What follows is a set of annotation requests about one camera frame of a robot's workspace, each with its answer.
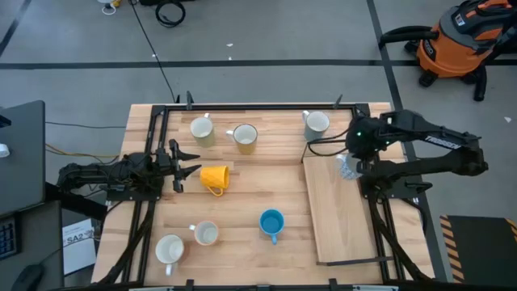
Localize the blue patterned white mug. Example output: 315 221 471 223
334 152 363 182

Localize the blue faceted mug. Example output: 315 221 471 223
258 208 286 246

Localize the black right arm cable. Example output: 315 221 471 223
307 128 353 158

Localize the white printed paper sheet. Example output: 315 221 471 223
61 217 98 276

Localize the mustard mug white handle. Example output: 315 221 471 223
225 123 259 155

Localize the yellow dotted mug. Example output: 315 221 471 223
188 220 221 247

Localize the olive green mug white handle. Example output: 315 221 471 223
189 112 216 149

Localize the white cord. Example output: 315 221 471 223
96 0 118 16

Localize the black vacuum hose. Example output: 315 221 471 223
378 25 439 49

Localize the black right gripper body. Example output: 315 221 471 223
345 117 380 161

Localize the black computer mouse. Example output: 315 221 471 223
11 263 45 291

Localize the black keyboard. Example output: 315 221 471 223
0 213 21 260

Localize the yellow faceted mug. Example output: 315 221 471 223
199 164 231 198

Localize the grey mug white handle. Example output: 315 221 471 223
301 109 331 142

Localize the large white mug brown rim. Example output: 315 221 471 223
154 233 187 277

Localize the black hazard striped mat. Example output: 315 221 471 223
439 213 517 284

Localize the orange shop vacuum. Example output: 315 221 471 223
403 0 517 102

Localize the thin black floor cable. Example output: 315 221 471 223
44 120 127 130

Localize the coiled black cable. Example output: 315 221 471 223
154 0 187 28

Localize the long black floor cable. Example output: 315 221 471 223
128 0 179 103

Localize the dark grey desk panel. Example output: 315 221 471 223
0 99 46 217

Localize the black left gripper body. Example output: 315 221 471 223
155 139 186 194

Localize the yellow floor cable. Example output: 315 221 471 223
44 143 121 159

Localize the black table frame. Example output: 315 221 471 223
96 91 435 291

